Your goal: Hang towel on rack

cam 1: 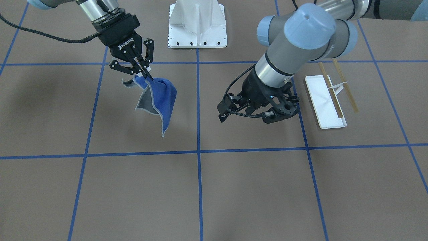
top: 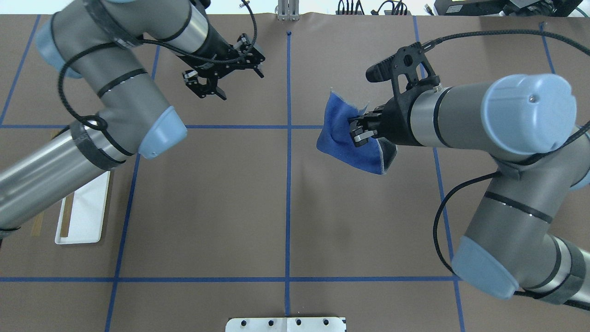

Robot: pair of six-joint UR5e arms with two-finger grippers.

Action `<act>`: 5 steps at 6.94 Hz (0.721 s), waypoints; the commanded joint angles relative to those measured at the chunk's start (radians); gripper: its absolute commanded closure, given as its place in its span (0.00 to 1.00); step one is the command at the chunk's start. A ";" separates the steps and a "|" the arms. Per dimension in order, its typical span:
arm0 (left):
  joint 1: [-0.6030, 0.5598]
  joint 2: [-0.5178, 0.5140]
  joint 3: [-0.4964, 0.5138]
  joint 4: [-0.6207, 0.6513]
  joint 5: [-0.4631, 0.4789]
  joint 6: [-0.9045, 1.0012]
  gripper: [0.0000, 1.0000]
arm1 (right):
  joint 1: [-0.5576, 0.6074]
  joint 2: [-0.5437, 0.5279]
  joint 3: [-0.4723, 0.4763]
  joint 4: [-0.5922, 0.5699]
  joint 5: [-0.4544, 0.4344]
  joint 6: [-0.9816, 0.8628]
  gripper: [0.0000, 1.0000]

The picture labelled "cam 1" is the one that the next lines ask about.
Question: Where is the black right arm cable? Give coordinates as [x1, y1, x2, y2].
[0, 13, 101, 44]

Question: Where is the wooden white towel rack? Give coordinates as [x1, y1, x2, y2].
[305, 58, 359, 129]

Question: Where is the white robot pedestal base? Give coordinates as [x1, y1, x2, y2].
[167, 0, 228, 49]

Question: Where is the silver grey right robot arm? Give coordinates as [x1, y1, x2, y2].
[23, 0, 154, 77]

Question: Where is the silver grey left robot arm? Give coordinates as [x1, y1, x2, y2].
[217, 0, 427, 123]

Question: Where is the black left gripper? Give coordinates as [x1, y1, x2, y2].
[240, 69, 300, 124]

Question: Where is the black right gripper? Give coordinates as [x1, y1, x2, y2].
[92, 13, 155, 78]

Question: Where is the blue microfibre towel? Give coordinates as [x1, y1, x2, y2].
[122, 75, 177, 137]

